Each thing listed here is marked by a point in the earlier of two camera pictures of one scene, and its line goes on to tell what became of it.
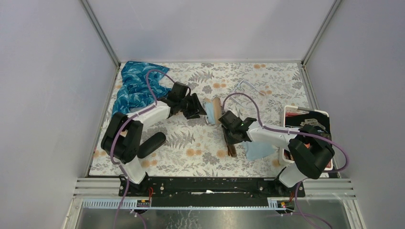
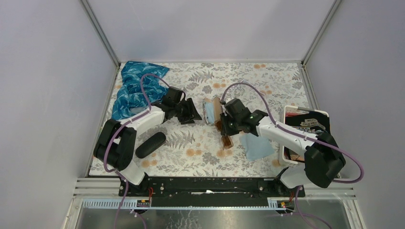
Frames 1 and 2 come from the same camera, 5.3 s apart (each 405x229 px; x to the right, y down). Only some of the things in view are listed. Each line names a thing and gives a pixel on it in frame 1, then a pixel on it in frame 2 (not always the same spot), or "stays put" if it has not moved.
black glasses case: (151, 144) stays put
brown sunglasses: (231, 148) → (227, 141)
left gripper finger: (193, 108) → (189, 113)
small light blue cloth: (210, 112) stays put
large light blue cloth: (256, 150) stays put
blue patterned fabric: (134, 93) stays put
